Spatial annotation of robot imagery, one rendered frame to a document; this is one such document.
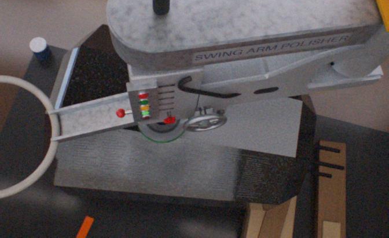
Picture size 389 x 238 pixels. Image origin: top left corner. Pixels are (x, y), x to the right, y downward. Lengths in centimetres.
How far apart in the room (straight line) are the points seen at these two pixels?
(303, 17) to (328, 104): 189
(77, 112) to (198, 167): 55
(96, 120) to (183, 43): 82
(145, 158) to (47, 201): 95
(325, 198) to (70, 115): 156
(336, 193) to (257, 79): 151
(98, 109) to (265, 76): 72
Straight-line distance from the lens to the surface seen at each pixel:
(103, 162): 199
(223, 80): 134
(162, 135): 184
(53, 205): 272
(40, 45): 288
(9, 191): 180
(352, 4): 119
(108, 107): 178
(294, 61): 133
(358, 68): 155
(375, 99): 312
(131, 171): 198
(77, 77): 198
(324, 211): 272
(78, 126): 181
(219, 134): 188
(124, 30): 106
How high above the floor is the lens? 265
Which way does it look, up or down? 71 degrees down
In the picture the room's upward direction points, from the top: 12 degrees clockwise
